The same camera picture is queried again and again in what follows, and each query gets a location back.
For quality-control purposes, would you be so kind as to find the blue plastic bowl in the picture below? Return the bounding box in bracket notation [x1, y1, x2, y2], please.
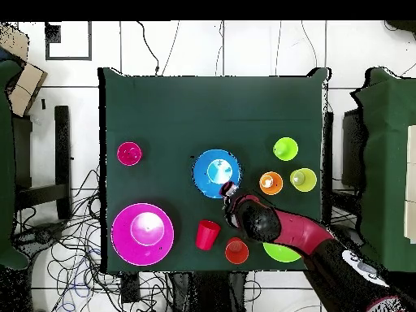
[191, 149, 243, 200]

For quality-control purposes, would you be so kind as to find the red plastic cup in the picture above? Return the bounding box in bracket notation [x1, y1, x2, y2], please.
[195, 219, 222, 251]

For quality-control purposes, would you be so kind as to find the large pink plastic bowl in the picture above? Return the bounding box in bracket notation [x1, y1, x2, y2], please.
[110, 202, 176, 267]

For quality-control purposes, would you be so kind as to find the white boxes stack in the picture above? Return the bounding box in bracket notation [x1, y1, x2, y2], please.
[403, 124, 416, 245]

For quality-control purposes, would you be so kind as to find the orange plastic cup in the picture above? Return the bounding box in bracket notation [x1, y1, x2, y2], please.
[258, 171, 284, 197]

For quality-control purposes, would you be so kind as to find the red-orange plastic cup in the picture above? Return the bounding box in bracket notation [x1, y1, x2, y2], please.
[224, 236, 250, 265]

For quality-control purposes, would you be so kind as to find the light green plastic cup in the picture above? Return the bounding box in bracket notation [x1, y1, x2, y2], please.
[272, 136, 299, 163]

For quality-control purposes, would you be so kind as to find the dark green tablecloth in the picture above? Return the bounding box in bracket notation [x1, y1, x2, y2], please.
[97, 67, 332, 274]

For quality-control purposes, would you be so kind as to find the yellow plastic cup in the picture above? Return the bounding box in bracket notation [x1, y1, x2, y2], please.
[289, 167, 318, 193]

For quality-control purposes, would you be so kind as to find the large green plastic bowl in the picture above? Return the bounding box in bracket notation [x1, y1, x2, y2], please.
[262, 241, 303, 263]

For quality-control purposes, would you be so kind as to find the magenta plastic cup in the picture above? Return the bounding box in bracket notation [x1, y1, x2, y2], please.
[116, 141, 143, 167]

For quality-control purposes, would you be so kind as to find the black box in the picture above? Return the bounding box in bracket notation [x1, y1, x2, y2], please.
[340, 108, 366, 189]

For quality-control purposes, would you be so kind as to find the green cloth covered table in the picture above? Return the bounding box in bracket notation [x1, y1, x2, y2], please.
[0, 59, 30, 271]
[349, 67, 416, 274]

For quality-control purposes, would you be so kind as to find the grey base with black knob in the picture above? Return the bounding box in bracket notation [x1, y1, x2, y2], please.
[12, 220, 67, 258]

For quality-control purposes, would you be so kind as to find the brown cardboard box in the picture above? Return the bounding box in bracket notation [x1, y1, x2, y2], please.
[0, 22, 49, 118]

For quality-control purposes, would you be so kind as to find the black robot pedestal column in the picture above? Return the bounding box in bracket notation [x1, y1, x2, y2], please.
[170, 271, 249, 312]

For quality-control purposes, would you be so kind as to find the black floor cable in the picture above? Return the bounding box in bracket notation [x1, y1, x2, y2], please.
[136, 20, 161, 76]

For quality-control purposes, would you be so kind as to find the black stand frame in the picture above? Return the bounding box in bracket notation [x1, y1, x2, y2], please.
[12, 105, 73, 222]

